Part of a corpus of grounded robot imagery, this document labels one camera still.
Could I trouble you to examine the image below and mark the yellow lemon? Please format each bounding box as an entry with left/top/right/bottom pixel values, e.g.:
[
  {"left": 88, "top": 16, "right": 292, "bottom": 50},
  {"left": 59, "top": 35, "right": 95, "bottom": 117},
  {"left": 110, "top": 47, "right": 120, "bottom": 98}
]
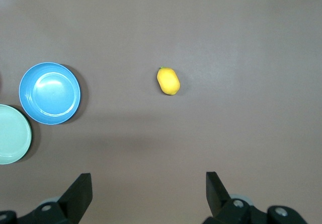
[{"left": 156, "top": 66, "right": 181, "bottom": 96}]

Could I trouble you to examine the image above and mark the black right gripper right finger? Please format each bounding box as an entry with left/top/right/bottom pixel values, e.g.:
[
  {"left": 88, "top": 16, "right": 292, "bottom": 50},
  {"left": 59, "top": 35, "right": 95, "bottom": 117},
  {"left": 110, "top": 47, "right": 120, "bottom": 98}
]
[{"left": 205, "top": 171, "right": 232, "bottom": 219}]

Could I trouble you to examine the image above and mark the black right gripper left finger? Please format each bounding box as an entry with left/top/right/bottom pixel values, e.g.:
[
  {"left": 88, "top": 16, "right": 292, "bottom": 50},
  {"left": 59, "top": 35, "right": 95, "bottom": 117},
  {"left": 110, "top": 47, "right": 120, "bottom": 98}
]
[{"left": 57, "top": 173, "right": 93, "bottom": 224}]

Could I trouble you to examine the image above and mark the light green plate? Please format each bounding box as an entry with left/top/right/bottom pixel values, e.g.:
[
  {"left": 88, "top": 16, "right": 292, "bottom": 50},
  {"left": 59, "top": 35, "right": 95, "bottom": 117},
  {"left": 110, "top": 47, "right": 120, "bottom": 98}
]
[{"left": 0, "top": 104, "right": 33, "bottom": 165}]

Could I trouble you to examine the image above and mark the blue plate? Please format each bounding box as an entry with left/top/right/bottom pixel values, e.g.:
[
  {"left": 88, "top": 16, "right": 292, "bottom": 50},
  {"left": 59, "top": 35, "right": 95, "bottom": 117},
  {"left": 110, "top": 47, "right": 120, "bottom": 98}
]
[{"left": 19, "top": 62, "right": 82, "bottom": 125}]

